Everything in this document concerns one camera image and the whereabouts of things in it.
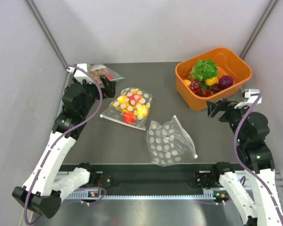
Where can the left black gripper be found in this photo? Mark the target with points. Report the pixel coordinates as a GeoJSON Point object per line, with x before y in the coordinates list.
{"type": "Point", "coordinates": [108, 91]}

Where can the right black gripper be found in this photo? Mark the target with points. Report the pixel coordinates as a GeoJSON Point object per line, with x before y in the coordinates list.
{"type": "Point", "coordinates": [213, 107]}

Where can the fake red onion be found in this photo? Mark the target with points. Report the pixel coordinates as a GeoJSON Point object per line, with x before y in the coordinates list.
{"type": "Point", "coordinates": [225, 82]}

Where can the polka dot bag with fruit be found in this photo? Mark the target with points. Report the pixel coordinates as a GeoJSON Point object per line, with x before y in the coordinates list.
{"type": "Point", "coordinates": [131, 108]}

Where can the fake green lettuce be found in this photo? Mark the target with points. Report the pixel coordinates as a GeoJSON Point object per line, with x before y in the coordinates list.
{"type": "Point", "coordinates": [204, 69]}

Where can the polka dot bag with vegetables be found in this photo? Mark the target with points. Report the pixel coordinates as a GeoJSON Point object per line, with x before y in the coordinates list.
{"type": "Point", "coordinates": [169, 143]}

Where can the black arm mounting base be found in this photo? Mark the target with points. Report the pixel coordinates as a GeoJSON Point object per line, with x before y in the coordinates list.
{"type": "Point", "coordinates": [146, 179]}

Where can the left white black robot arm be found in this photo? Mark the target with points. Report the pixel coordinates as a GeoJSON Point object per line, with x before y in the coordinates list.
{"type": "Point", "coordinates": [40, 193]}

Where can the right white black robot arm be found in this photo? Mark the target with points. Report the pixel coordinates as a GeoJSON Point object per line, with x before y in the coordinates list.
{"type": "Point", "coordinates": [250, 129]}

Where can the clear bag with nuts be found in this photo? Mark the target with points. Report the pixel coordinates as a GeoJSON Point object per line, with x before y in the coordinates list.
{"type": "Point", "coordinates": [98, 70]}

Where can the fake red strawberries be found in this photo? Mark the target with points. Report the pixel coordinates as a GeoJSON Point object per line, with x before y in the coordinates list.
{"type": "Point", "coordinates": [202, 93]}

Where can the fake meat slice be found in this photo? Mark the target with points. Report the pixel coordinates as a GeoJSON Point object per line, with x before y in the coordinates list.
{"type": "Point", "coordinates": [216, 88]}

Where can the yellow fake lemon lower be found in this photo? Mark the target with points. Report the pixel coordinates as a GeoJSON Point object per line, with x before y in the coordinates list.
{"type": "Point", "coordinates": [211, 81]}

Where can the fake purple grapes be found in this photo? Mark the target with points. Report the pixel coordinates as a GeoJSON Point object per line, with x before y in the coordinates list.
{"type": "Point", "coordinates": [195, 86]}

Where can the small orange fake fruit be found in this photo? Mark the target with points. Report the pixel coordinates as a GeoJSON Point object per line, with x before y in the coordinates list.
{"type": "Point", "coordinates": [187, 82]}

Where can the orange plastic bin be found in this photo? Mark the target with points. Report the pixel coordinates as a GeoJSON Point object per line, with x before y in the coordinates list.
{"type": "Point", "coordinates": [227, 62]}

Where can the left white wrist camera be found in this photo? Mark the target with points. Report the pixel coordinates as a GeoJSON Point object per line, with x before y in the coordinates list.
{"type": "Point", "coordinates": [79, 75]}

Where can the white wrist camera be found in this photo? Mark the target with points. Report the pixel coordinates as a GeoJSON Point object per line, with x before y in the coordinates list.
{"type": "Point", "coordinates": [249, 97]}
{"type": "Point", "coordinates": [79, 75]}

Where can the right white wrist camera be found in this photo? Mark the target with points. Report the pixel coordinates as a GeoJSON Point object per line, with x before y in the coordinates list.
{"type": "Point", "coordinates": [249, 97]}

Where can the grey slotted cable duct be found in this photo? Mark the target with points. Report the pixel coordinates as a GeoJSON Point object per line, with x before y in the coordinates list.
{"type": "Point", "coordinates": [204, 195]}

